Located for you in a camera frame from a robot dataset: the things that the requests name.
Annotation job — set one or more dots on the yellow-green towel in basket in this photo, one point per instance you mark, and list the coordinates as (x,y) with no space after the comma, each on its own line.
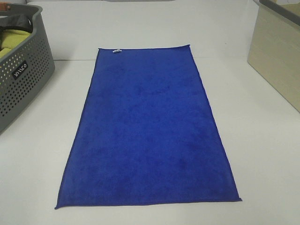
(10,39)

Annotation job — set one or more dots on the grey perforated laundry basket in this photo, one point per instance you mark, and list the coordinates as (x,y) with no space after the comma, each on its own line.
(25,70)

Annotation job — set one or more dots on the beige storage box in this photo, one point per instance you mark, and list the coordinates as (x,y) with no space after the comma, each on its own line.
(275,47)

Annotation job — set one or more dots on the blue microfibre towel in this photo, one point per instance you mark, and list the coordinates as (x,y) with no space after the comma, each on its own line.
(146,135)

